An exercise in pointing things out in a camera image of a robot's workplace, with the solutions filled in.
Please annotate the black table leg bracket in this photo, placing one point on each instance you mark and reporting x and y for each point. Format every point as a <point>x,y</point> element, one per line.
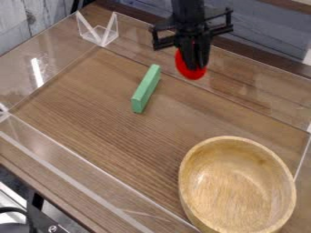
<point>42,223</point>

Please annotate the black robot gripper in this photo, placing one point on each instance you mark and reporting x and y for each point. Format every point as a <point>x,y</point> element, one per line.
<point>190,28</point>

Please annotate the clear acrylic enclosure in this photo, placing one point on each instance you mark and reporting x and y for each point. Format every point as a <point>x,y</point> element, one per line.
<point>103,162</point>

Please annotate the green rectangular block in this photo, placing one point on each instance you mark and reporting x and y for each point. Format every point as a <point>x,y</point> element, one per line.
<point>146,89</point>

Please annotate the wooden bowl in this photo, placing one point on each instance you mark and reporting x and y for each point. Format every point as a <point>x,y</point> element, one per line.
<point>235,187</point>

